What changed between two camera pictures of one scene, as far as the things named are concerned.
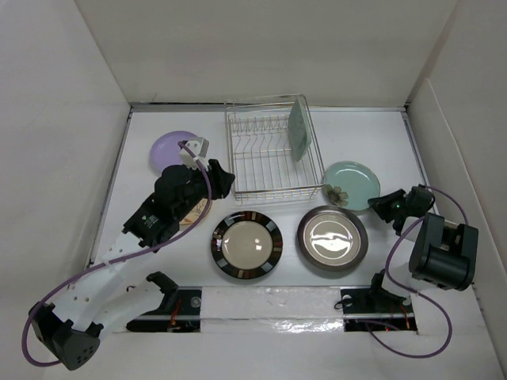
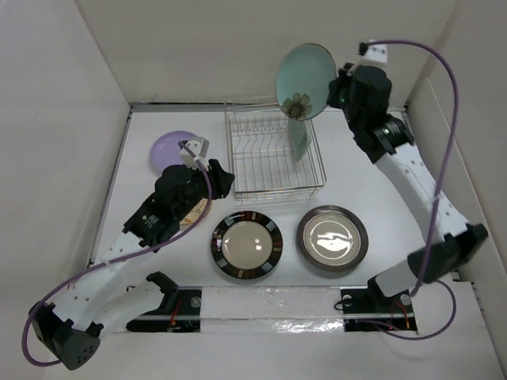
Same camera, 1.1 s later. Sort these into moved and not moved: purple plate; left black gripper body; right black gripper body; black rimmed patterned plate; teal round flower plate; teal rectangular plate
Moved: teal round flower plate; right black gripper body
Not moved: teal rectangular plate; black rimmed patterned plate; left black gripper body; purple plate
